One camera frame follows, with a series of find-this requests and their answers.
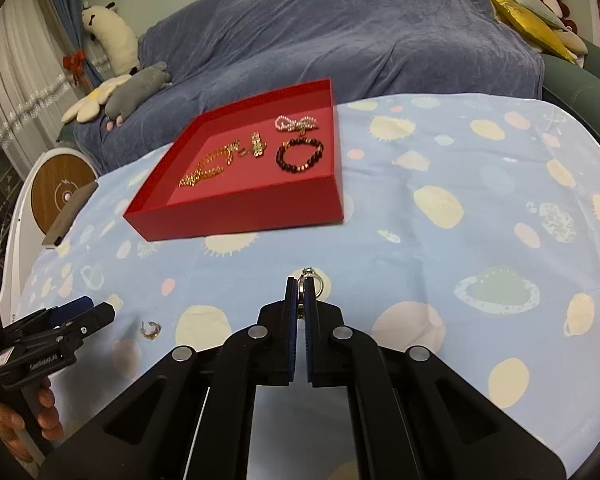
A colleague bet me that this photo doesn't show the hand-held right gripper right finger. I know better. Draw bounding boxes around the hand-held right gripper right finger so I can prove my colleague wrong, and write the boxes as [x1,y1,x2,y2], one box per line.
[304,279,567,480]

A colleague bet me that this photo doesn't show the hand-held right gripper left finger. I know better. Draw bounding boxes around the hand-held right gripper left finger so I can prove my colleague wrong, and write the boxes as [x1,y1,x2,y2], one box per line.
[37,275,302,480]

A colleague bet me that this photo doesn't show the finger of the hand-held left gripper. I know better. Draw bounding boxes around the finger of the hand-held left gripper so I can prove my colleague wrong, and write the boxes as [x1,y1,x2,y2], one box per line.
[15,303,117,356]
[2,296,94,339]

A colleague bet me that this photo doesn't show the small ring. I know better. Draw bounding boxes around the small ring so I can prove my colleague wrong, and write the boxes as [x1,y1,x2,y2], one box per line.
[300,267,325,303]

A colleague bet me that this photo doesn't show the red cardboard box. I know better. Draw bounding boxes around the red cardboard box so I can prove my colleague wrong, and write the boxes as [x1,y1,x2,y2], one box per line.
[122,78,345,242]

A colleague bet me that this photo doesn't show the dark wooden bead bracelet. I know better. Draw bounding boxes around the dark wooden bead bracelet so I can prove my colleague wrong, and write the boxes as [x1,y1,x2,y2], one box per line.
[276,136,326,175]

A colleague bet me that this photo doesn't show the woven gold chain bracelet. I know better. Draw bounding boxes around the woven gold chain bracelet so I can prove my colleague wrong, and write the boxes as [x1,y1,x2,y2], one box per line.
[179,152,231,188]

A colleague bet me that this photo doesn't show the gold link strap bracelet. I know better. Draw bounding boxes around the gold link strap bracelet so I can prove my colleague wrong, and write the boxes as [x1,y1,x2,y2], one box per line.
[247,131,268,159]

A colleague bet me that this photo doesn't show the thin gold chain necklace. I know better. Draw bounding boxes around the thin gold chain necklace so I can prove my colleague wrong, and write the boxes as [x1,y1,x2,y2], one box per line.
[215,141,251,161]

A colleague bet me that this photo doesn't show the white pearl bracelet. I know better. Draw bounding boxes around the white pearl bracelet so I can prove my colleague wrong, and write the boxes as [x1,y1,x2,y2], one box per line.
[274,114,321,134]

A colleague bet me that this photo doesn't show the person's left hand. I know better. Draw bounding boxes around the person's left hand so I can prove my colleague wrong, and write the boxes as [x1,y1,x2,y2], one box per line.
[0,387,65,463]

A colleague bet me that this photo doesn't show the brown flat pad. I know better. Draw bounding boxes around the brown flat pad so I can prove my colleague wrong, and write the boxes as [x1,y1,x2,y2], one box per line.
[41,181,100,248]

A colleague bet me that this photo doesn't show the white round device wooden disc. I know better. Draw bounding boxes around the white round device wooden disc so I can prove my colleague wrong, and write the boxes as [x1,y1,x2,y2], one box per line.
[0,146,101,321]

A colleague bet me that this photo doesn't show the flower shaped plush cushion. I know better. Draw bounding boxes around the flower shaped plush cushion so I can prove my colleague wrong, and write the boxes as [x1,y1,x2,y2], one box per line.
[61,74,133,124]

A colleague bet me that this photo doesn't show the white lace curtain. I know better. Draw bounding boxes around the white lace curtain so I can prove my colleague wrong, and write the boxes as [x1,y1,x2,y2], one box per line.
[0,0,88,171]

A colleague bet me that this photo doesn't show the grey plush toy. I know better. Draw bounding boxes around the grey plush toy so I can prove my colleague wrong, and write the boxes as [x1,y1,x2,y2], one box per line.
[104,61,173,121]

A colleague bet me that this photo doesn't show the red curtain bow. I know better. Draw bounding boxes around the red curtain bow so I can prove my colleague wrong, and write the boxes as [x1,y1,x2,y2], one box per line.
[62,49,87,83]

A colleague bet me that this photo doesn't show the white sheep plush toy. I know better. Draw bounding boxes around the white sheep plush toy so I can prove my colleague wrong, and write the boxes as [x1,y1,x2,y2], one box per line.
[80,1,140,76]

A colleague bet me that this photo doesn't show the grey-blue sofa blanket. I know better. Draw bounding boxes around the grey-blue sofa blanket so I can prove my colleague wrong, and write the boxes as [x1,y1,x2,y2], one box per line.
[74,0,545,173]

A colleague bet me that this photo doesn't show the blue curtain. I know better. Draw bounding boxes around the blue curtain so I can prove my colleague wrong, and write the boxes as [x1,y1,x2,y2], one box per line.
[42,0,106,96]

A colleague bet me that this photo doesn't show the green sofa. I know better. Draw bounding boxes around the green sofa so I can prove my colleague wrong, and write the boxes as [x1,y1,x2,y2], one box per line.
[455,0,600,161]

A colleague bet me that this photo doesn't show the gold shiny cushion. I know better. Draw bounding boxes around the gold shiny cushion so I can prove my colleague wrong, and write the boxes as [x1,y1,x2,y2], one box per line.
[485,0,578,63]

